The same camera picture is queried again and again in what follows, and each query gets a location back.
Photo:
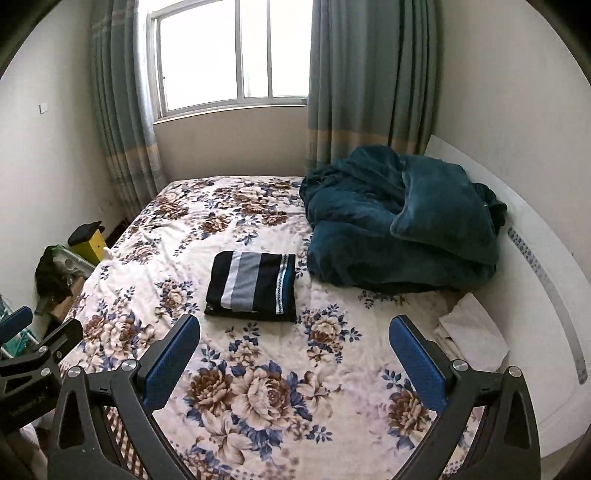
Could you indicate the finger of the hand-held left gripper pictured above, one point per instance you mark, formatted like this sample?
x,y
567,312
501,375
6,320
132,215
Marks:
x,y
14,324
62,339

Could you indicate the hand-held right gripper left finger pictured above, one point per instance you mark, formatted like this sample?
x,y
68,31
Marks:
x,y
168,364

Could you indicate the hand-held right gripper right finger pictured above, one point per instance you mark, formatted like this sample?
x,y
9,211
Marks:
x,y
415,362

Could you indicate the striped dark garment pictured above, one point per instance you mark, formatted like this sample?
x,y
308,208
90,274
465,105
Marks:
x,y
251,286

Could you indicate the black bag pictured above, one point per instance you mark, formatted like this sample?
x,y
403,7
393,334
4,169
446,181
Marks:
x,y
51,274

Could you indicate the white folded cloth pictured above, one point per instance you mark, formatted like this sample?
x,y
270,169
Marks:
x,y
473,332

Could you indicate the yellow box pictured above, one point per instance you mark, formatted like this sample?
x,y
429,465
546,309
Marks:
x,y
92,249

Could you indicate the black item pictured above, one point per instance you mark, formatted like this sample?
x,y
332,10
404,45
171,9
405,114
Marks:
x,y
85,229

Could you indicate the floral bed sheet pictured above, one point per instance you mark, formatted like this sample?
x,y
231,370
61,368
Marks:
x,y
184,230

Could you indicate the teal fleece blanket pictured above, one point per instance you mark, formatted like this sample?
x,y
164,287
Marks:
x,y
369,221

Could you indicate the white headboard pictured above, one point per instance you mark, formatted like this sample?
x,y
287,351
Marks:
x,y
545,277

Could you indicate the window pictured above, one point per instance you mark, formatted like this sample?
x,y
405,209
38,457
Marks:
x,y
231,50

